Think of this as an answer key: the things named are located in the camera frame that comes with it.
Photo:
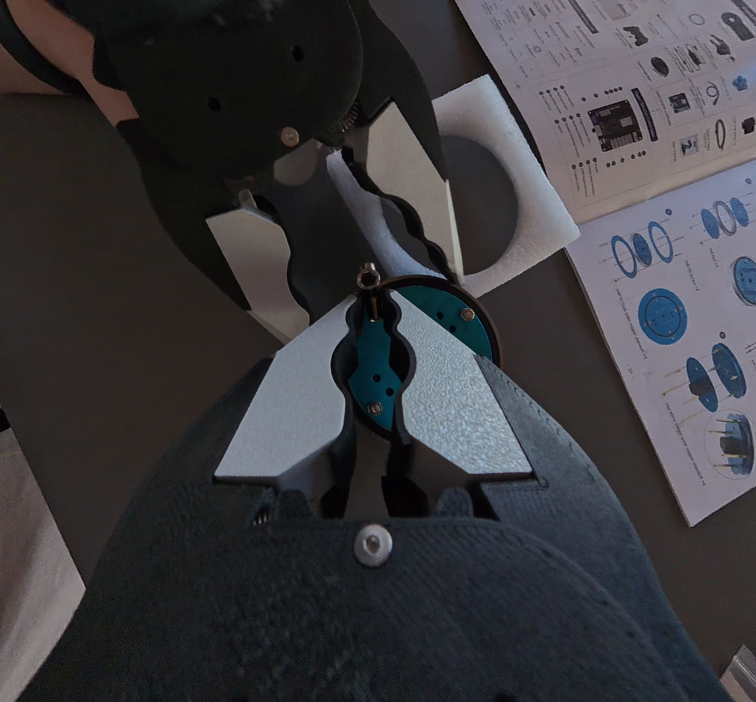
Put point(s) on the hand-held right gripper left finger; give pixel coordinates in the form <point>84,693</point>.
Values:
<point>283,413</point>

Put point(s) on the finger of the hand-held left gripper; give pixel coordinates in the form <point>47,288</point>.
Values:
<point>254,265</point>
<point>413,171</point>

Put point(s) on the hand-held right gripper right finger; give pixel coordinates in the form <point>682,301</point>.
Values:
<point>460,413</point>

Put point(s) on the blue disc with black rim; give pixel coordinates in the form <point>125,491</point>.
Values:
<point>449,336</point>

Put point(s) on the metal cross socket wrench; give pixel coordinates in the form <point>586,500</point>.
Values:
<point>369,283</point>

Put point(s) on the person's left hand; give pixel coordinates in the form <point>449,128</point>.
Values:
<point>47,23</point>

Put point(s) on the white foam sheet with hole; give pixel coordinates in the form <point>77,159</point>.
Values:
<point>531,182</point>

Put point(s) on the instruction sheet with circuit board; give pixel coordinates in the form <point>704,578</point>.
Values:
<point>531,35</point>

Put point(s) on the person's white t-shirt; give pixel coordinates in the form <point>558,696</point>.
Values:
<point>29,537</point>

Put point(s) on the clear plastic parts bag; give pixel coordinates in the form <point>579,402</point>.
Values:
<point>741,678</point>

